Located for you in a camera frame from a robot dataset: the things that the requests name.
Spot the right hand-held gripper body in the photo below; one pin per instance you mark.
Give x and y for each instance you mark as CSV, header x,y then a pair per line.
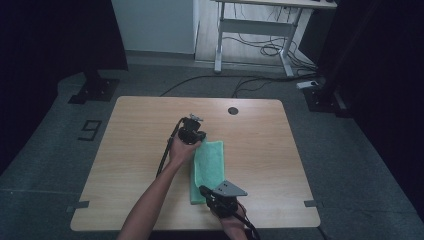
x,y
224,198

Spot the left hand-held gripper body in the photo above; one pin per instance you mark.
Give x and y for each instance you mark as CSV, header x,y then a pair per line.
x,y
190,131

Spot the green microfibre towel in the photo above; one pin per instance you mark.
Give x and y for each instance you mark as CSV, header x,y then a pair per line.
x,y
210,160

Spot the person's left hand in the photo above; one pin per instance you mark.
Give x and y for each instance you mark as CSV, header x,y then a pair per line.
x,y
181,150

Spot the person's right hand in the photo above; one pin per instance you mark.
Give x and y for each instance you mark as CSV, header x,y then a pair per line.
x,y
233,223

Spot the grey tape strip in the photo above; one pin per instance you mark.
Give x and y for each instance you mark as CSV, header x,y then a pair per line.
x,y
78,206
312,203

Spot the white power strip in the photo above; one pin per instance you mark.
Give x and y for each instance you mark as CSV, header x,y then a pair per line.
x,y
307,84

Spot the black curtain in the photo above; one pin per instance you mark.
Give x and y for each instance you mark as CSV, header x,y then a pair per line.
x,y
50,50
383,83

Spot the black stand base plate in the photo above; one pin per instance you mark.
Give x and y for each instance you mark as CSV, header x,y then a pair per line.
x,y
95,89
325,100

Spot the white desk frame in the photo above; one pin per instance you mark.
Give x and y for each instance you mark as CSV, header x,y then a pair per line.
x,y
256,26

